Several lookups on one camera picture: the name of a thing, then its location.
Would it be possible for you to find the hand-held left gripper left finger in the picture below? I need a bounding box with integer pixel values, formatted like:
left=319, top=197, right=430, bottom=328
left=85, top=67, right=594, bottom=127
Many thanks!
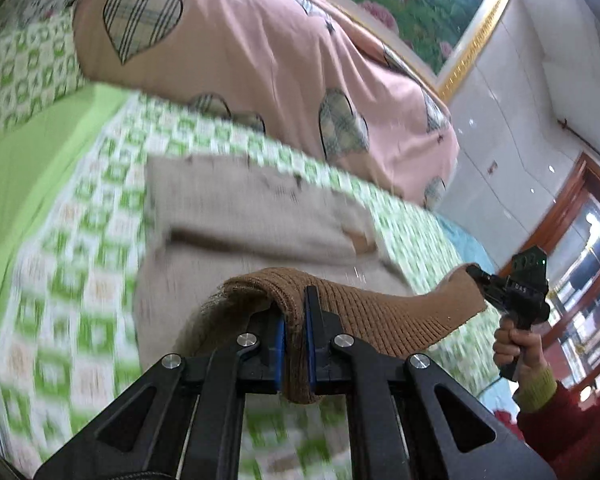
left=32, top=310, right=286, bottom=480

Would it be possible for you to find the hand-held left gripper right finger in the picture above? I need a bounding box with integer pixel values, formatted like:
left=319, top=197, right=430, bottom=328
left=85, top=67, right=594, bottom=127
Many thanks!
left=304, top=285, right=556, bottom=480

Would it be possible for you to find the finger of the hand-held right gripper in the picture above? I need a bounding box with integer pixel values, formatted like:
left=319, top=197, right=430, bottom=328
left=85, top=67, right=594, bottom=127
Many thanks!
left=466, top=265, right=507, bottom=312

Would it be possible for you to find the beige knit sweater brown trim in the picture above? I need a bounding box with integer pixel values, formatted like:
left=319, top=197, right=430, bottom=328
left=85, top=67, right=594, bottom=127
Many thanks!
left=132, top=154, right=487, bottom=407

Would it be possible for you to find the person's right hand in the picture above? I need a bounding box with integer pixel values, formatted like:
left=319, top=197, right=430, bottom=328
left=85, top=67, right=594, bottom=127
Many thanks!
left=494, top=317, right=547, bottom=387

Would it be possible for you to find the green checked cartoon bed sheet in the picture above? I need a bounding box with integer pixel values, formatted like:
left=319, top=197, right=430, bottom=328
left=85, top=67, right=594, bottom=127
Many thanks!
left=0, top=82, right=498, bottom=480

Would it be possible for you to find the pink quilt with plaid hearts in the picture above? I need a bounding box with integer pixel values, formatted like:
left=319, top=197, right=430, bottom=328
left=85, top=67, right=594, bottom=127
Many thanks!
left=72, top=0, right=461, bottom=211

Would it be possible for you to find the gold framed landscape painting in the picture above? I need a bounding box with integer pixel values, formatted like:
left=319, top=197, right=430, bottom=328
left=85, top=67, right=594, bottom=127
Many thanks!
left=340, top=0, right=515, bottom=103

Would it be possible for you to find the green checked pillow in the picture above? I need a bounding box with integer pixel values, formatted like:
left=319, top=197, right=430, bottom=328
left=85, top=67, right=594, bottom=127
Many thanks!
left=0, top=10, right=88, bottom=147

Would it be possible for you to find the wooden door frame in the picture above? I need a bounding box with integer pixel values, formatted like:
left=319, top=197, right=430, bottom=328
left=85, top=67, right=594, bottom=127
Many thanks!
left=525, top=152, right=600, bottom=397

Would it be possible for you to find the dark wall bracket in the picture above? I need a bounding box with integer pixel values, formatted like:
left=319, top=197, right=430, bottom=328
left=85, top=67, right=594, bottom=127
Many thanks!
left=559, top=119, right=589, bottom=142

